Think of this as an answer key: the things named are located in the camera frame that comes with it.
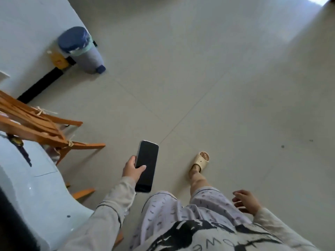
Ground person's right hand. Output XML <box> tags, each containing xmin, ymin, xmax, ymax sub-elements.
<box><xmin>232</xmin><ymin>190</ymin><xmax>263</xmax><ymax>216</ymax></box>

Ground person's left hand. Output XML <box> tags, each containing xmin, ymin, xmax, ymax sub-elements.
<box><xmin>122</xmin><ymin>155</ymin><xmax>147</xmax><ymax>184</ymax></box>

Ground black smartphone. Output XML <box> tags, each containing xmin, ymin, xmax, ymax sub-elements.
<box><xmin>135</xmin><ymin>140</ymin><xmax>159</xmax><ymax>193</ymax></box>

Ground person's right forearm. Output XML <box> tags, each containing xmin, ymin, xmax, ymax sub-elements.
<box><xmin>252</xmin><ymin>207</ymin><xmax>320</xmax><ymax>251</ymax></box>

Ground person's left forearm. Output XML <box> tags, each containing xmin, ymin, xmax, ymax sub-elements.
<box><xmin>60</xmin><ymin>177</ymin><xmax>137</xmax><ymax>251</ymax></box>

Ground person's right leg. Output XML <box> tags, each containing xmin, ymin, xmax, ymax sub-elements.
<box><xmin>188</xmin><ymin>165</ymin><xmax>211</xmax><ymax>197</ymax></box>

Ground white shirt with black print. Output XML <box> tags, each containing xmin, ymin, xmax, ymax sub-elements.
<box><xmin>140</xmin><ymin>219</ymin><xmax>296</xmax><ymax>251</ymax></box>

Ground cream slipper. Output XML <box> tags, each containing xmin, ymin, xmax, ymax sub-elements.
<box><xmin>189</xmin><ymin>151</ymin><xmax>210</xmax><ymax>173</ymax></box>

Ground patterned light purple shorts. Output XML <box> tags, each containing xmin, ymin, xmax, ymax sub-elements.
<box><xmin>129</xmin><ymin>187</ymin><xmax>253</xmax><ymax>251</ymax></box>

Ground white table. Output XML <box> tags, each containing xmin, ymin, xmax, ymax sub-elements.
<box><xmin>0</xmin><ymin>131</ymin><xmax>95</xmax><ymax>251</ymax></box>

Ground black object with yellow part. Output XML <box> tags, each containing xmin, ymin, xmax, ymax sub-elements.
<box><xmin>7</xmin><ymin>134</ymin><xmax>32</xmax><ymax>168</ymax></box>

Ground grey bin with blue lid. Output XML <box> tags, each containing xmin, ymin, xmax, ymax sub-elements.
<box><xmin>57</xmin><ymin>26</ymin><xmax>106</xmax><ymax>74</ymax></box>

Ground green bin liner bag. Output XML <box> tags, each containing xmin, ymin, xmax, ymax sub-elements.
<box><xmin>69</xmin><ymin>36</ymin><xmax>94</xmax><ymax>57</ymax></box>

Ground yellow dustpan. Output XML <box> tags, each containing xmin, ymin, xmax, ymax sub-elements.
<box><xmin>47</xmin><ymin>50</ymin><xmax>70</xmax><ymax>70</ymax></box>

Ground black long handle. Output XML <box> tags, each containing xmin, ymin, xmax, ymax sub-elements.
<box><xmin>17</xmin><ymin>57</ymin><xmax>76</xmax><ymax>104</ymax></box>

